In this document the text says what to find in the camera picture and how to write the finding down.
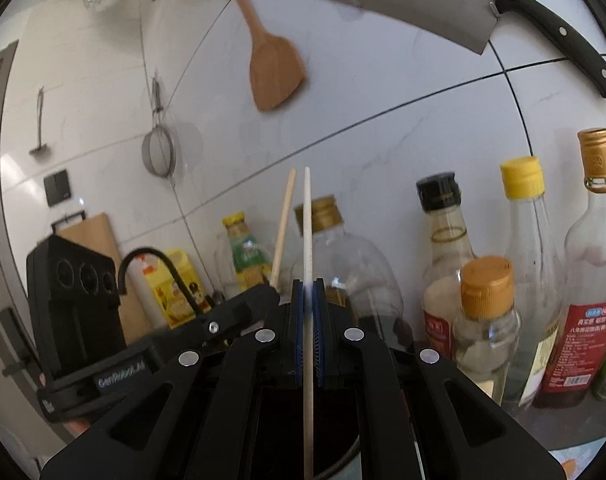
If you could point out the wooden spatula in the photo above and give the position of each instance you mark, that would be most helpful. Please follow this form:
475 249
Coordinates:
276 68

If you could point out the person left hand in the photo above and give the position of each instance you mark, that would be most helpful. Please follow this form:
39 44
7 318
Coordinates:
76 427

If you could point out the dark cylindrical utensil holder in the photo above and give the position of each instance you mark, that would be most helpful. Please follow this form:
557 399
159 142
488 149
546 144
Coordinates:
284 458

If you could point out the floral light blue tablecloth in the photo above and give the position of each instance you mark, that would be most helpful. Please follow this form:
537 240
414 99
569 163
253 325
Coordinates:
576 459

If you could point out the green label sauce bottle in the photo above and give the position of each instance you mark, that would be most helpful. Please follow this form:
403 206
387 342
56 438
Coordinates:
241 261

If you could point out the hanging metal ladle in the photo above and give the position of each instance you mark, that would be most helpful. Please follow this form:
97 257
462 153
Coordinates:
41 146

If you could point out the metal mesh strainer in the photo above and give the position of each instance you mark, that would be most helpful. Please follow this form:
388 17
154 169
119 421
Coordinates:
158 152

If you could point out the steel cleaver black handle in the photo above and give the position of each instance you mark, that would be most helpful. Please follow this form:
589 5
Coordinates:
470 24

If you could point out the black cap sauce bottle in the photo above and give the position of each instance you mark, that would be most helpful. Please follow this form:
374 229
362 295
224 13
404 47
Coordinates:
440 199

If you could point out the yellow detergent bottle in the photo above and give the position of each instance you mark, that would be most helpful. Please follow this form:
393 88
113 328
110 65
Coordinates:
169 297

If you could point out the small orange cap bottle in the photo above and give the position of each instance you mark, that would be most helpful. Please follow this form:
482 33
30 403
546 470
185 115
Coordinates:
486 331

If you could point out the clear jug gold cap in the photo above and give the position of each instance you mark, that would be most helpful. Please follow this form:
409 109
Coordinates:
357 277

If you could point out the black kitchen faucet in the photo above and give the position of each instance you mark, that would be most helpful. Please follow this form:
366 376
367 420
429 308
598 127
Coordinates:
137 284

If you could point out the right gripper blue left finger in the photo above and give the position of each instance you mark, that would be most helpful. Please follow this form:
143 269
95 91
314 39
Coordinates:
296 320

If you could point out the yellow cap clear bottle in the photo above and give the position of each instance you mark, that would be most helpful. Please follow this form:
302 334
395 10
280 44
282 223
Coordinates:
537 275

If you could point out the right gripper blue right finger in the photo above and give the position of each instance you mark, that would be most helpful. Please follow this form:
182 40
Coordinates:
319 308

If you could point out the gold cap red label bottle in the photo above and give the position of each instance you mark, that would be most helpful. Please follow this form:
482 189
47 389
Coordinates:
580 347

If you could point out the wooden chopstick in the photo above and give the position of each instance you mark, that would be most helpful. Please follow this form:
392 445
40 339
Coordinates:
282 229
308 329

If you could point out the small black wall switch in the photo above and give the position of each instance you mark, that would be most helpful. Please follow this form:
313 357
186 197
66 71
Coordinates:
57 188

